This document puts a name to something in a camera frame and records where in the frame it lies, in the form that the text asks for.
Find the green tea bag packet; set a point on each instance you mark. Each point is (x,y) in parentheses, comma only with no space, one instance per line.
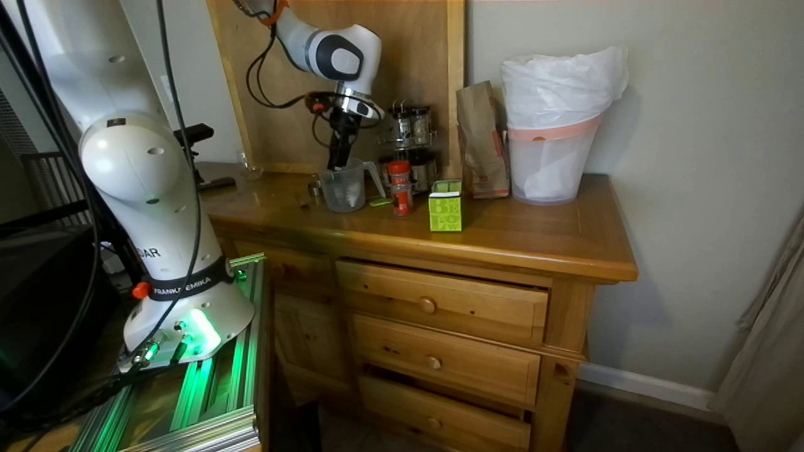
(383,202)

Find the small wooden drawer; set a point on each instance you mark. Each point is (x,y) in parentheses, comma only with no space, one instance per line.
(468,417)

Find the medium wooden drawer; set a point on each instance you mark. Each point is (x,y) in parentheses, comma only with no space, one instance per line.
(477,363)

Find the red spice container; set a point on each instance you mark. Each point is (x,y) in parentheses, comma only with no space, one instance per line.
(400,186)

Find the large wooden drawer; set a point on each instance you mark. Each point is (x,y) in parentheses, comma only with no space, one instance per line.
(468,301)

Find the translucent trash bin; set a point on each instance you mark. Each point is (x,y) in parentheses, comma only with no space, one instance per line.
(549,165)

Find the wooden back board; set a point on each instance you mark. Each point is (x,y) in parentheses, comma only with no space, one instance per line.
(417,50)

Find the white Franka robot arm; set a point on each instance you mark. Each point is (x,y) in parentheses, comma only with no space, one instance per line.
(158,229)

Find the black camera on stand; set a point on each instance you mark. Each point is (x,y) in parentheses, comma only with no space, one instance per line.
(193,135)

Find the black metal rack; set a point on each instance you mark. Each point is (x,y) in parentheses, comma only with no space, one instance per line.
(50,179)

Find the brown paper bag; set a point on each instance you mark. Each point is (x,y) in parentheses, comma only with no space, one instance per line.
(483,145)

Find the wooden dresser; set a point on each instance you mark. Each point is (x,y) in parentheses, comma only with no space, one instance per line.
(535,227)

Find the white plastic bin liner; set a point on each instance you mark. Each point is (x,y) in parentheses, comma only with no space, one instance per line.
(557,89)

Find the green tea box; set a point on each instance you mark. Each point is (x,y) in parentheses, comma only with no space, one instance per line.
(446,208)

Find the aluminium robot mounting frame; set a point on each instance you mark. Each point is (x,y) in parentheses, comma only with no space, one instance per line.
(208,393)

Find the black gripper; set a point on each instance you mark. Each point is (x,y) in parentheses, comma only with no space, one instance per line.
(343,133)

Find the clear plastic measuring jug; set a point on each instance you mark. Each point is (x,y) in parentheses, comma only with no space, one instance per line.
(343,192)

